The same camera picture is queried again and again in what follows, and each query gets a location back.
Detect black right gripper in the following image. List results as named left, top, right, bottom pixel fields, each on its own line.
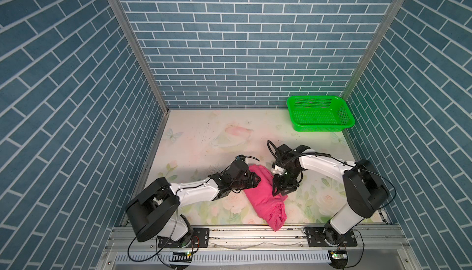
left=270, top=167, right=300, bottom=195

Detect white slotted cable duct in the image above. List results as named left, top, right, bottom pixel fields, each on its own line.
left=115, top=250, right=331, bottom=266

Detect green plastic basket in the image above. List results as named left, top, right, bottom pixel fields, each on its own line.
left=286, top=96, right=355, bottom=132

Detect aluminium right corner post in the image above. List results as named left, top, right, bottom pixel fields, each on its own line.
left=341, top=0, right=405, bottom=101

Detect floral table mat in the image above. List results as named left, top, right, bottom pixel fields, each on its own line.
left=146, top=109, right=354, bottom=225

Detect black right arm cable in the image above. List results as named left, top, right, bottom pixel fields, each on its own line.
left=266, top=140, right=397, bottom=270

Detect aluminium front rail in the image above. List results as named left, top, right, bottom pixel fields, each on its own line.
left=106, top=223, right=409, bottom=252

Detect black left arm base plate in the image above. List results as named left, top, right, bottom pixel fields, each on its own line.
left=158, top=227, right=210, bottom=249

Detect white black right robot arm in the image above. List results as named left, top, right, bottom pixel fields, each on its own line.
left=267, top=140, right=390, bottom=246

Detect pink long pants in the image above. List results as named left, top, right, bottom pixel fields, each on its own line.
left=244, top=165, right=288, bottom=231

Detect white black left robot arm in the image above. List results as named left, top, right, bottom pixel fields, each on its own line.
left=125, top=156, right=261, bottom=247

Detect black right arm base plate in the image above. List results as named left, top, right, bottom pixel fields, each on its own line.
left=302, top=226, right=358, bottom=247

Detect aluminium left corner post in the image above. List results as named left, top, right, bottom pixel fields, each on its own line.
left=107, top=0, right=169, bottom=115

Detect aluminium corner post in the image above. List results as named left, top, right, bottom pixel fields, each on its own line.
left=107, top=0, right=169, bottom=115
left=341, top=0, right=405, bottom=101

